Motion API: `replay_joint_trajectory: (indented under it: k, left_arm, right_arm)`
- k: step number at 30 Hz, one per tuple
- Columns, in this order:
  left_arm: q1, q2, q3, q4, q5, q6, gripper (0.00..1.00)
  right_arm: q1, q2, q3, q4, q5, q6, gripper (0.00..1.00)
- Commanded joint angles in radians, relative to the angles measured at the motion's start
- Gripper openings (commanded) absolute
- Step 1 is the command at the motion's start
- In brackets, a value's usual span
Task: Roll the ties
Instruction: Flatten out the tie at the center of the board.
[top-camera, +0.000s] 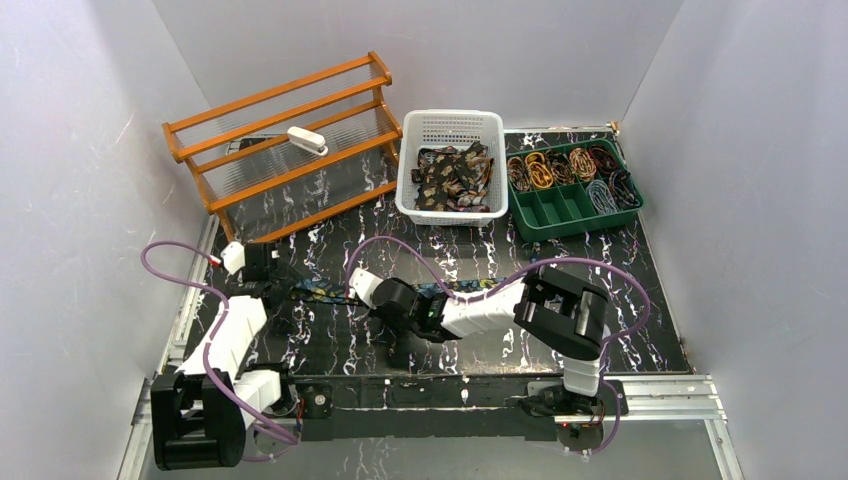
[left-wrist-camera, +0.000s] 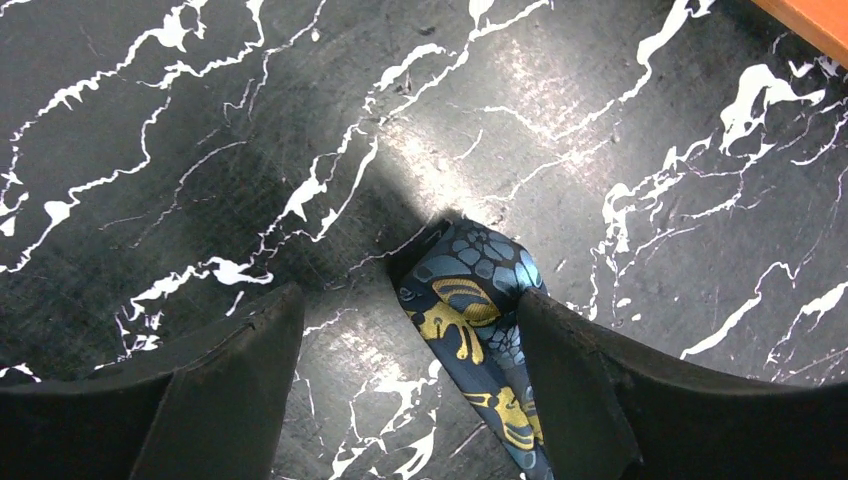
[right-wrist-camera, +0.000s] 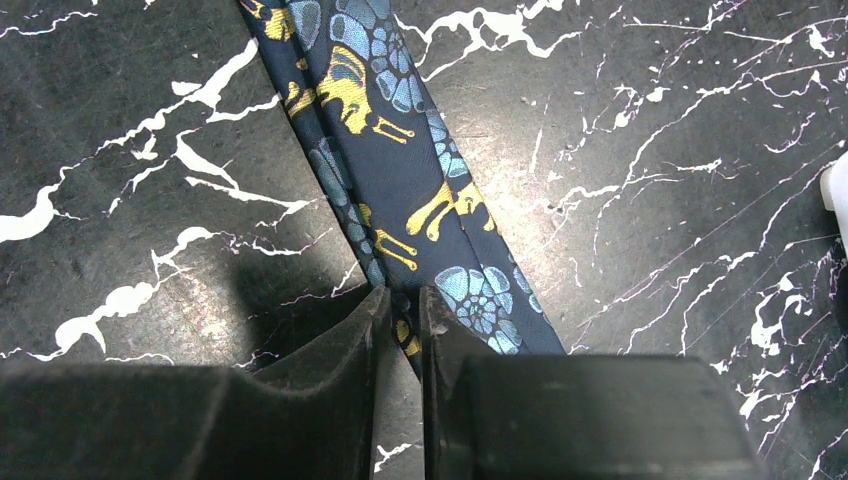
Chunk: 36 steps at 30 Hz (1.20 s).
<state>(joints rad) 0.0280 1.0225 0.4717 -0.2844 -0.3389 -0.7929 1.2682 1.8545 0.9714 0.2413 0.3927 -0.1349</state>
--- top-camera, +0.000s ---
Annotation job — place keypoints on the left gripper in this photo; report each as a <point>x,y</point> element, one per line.
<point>277,275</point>

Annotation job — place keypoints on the blue floral tie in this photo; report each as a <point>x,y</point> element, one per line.
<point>322,292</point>

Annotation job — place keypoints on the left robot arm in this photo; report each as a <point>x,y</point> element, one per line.
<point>202,412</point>

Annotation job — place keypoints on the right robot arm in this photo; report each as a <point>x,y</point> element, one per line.
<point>563,312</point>

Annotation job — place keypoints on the orange wooden rack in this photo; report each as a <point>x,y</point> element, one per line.
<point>259,185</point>

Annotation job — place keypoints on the dark brown patterned tie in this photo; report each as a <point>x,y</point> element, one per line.
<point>453,180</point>

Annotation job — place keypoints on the white stapler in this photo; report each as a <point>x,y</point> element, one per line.
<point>308,140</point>

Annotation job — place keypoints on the rolled multicolour tie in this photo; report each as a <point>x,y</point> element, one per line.
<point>518,174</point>

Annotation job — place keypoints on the rolled yellow tie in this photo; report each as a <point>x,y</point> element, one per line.
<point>539,171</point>

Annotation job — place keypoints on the white plastic basket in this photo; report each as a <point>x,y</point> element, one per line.
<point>435,128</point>

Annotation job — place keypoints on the rolled dark brown tie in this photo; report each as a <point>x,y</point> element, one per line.
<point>560,167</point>

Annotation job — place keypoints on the rolled light blue tie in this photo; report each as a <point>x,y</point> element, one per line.
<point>601,197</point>

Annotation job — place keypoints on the rolled orange brown tie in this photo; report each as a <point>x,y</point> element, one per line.
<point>582,164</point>

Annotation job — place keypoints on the rolled dark red tie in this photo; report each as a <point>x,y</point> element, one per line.
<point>605,162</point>

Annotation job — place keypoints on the rolled dark navy tie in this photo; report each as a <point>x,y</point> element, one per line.
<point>623,191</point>

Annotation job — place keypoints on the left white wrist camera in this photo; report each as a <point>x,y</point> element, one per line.
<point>233,257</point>

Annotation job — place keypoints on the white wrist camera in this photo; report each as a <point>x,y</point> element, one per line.
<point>233,257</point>
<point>363,284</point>

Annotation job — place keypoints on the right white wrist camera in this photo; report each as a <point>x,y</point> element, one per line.
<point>363,284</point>

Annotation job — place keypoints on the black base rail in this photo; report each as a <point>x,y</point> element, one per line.
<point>532,407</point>

